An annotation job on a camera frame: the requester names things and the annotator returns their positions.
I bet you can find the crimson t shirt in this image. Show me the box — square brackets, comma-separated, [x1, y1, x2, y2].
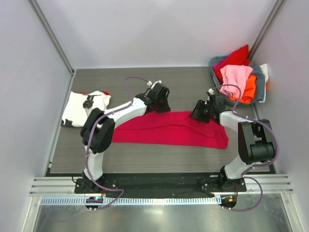
[112, 111, 229, 149]

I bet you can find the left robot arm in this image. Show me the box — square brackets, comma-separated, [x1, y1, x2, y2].
[75, 81, 170, 193]

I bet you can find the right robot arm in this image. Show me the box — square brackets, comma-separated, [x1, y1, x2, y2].
[189, 94, 278, 191]

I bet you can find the orange t shirt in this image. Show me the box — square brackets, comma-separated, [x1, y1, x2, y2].
[225, 74, 256, 103]

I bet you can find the pink t shirt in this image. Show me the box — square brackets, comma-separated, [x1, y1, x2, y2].
[220, 65, 253, 99]

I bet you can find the blue laundry basket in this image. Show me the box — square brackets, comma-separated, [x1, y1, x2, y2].
[209, 56, 266, 106]

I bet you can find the red t shirt in basket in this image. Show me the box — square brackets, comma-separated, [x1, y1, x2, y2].
[213, 44, 251, 84]

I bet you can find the white cloth in basket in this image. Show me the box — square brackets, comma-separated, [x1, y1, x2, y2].
[259, 63, 269, 83]

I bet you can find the folded white t shirt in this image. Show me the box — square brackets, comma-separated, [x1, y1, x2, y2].
[61, 91, 111, 127]

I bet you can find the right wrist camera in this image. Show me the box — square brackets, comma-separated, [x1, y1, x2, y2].
[207, 88, 214, 96]

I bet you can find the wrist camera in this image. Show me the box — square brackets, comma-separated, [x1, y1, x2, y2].
[147, 80, 162, 89]
[207, 88, 214, 96]

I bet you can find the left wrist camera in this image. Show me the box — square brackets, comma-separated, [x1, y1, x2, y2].
[147, 80, 162, 89]

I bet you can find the slotted cable duct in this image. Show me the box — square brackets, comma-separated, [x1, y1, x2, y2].
[41, 195, 221, 206]

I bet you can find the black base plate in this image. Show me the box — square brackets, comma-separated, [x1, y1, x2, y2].
[74, 172, 247, 197]

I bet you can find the right aluminium frame post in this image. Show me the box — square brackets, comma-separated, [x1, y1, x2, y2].
[248, 0, 286, 60]

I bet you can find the aluminium frame post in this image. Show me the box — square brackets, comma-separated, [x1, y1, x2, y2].
[28, 0, 75, 76]
[248, 0, 286, 60]

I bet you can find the left aluminium frame post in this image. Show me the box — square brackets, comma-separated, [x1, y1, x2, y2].
[28, 0, 75, 76]

